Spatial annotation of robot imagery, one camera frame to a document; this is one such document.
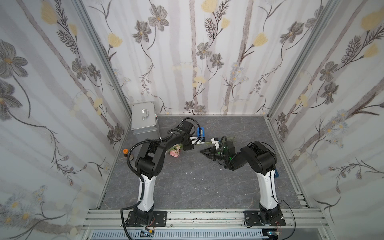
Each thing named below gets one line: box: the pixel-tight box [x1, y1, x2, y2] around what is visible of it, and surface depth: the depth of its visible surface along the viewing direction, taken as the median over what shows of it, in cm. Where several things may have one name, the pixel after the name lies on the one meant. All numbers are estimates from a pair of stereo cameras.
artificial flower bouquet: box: [169, 143, 184, 158], surface depth 95 cm
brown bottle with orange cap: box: [122, 148, 129, 157], surface depth 91 cm
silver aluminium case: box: [131, 101, 160, 144], surface depth 100 cm
